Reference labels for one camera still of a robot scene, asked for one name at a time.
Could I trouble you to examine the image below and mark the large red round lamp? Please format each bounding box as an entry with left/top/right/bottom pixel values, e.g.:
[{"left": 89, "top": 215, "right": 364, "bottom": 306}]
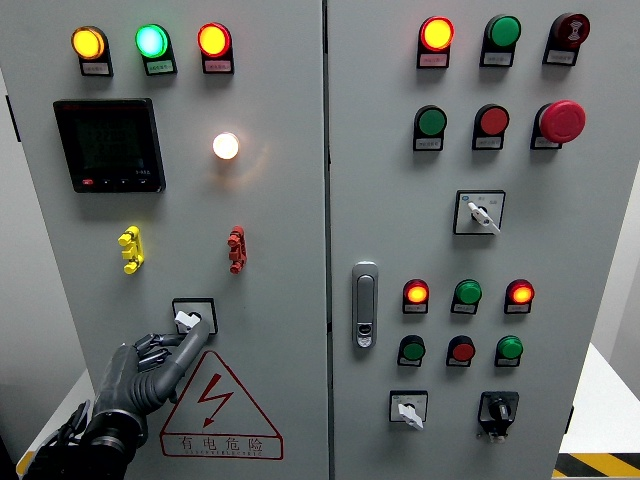
[
  {"left": 418, "top": 16, "right": 456, "bottom": 53},
  {"left": 196, "top": 22, "right": 233, "bottom": 59}
]

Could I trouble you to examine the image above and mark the small yellow handle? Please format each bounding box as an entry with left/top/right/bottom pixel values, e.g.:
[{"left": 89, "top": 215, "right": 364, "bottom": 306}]
[{"left": 117, "top": 225, "right": 146, "bottom": 275}]

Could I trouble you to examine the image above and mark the yellow round lamp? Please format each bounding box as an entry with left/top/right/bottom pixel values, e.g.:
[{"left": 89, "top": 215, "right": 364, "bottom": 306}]
[{"left": 70, "top": 25, "right": 109, "bottom": 61}]

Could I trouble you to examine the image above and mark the small white handle turn switch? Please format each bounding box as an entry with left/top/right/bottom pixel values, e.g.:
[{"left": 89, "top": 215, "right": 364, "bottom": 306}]
[{"left": 388, "top": 390, "right": 429, "bottom": 431}]

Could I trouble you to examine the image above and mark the black display meter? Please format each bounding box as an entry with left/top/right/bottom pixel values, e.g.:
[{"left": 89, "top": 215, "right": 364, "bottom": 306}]
[{"left": 53, "top": 98, "right": 167, "bottom": 194}]

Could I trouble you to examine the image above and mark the large red stop button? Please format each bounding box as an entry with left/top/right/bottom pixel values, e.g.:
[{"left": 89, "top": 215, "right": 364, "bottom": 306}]
[{"left": 531, "top": 99, "right": 587, "bottom": 146}]

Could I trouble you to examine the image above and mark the dark red buzzer lamp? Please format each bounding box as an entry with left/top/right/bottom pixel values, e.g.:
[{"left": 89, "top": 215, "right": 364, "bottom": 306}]
[{"left": 548, "top": 12, "right": 591, "bottom": 50}]

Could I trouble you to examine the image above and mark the red warning triangle sticker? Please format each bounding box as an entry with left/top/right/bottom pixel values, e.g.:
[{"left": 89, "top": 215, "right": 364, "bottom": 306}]
[{"left": 159, "top": 349, "right": 285, "bottom": 461}]

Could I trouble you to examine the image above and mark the small red handle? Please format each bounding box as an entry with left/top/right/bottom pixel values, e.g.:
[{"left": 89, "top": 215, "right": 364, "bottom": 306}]
[{"left": 227, "top": 225, "right": 249, "bottom": 275}]

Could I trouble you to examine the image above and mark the pale grey cabinet door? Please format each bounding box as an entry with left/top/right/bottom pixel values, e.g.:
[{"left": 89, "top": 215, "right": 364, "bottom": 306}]
[
  {"left": 327, "top": 0, "right": 640, "bottom": 480},
  {"left": 0, "top": 0, "right": 331, "bottom": 480}
]

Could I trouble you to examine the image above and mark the small red round lamp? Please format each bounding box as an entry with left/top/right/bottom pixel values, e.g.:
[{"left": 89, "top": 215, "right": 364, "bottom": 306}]
[
  {"left": 402, "top": 278, "right": 431, "bottom": 305},
  {"left": 504, "top": 278, "right": 536, "bottom": 305}
]

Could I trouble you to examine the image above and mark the white round lamp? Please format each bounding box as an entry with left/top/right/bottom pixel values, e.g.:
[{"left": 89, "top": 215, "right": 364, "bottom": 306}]
[{"left": 211, "top": 131, "right": 241, "bottom": 161}]

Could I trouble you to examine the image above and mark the black handle turn switch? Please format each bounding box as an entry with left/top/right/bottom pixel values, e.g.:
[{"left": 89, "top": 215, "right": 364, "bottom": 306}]
[{"left": 476, "top": 391, "right": 520, "bottom": 444}]

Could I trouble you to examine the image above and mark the plain white handle turn switch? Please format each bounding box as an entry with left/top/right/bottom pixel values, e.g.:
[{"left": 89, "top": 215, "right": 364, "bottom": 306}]
[{"left": 171, "top": 297, "right": 219, "bottom": 336}]

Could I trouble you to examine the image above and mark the small red push button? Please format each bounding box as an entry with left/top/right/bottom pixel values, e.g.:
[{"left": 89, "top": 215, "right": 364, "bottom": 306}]
[{"left": 446, "top": 335, "right": 477, "bottom": 362}]

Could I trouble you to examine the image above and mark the large red push button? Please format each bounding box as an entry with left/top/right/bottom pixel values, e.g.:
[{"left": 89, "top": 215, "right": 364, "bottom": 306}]
[{"left": 473, "top": 103, "right": 511, "bottom": 137}]

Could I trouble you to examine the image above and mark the silver door lock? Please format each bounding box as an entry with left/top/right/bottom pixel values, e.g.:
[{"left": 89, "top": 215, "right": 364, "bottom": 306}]
[{"left": 350, "top": 260, "right": 379, "bottom": 350}]

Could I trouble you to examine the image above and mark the large green push button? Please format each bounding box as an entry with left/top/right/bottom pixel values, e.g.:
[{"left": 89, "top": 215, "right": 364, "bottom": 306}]
[{"left": 413, "top": 104, "right": 449, "bottom": 138}]

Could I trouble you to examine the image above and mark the bright green round lamp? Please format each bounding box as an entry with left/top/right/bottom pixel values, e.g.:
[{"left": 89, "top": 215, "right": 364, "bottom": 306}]
[{"left": 134, "top": 23, "right": 171, "bottom": 59}]

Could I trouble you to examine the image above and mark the large white handle turn switch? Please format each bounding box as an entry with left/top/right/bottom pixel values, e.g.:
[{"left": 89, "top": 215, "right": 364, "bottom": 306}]
[{"left": 452, "top": 189, "right": 506, "bottom": 237}]

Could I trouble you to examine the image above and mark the large dark green lamp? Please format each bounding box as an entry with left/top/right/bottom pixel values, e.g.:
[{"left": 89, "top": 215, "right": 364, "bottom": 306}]
[{"left": 483, "top": 14, "right": 522, "bottom": 50}]

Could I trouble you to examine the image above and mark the small green push button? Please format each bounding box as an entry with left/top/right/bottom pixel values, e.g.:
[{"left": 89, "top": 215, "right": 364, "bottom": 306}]
[{"left": 397, "top": 334, "right": 427, "bottom": 362}]

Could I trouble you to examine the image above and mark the small green round lamp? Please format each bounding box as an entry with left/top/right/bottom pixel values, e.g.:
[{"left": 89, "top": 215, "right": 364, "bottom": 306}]
[
  {"left": 495, "top": 335, "right": 524, "bottom": 361},
  {"left": 452, "top": 278, "right": 483, "bottom": 305}
]

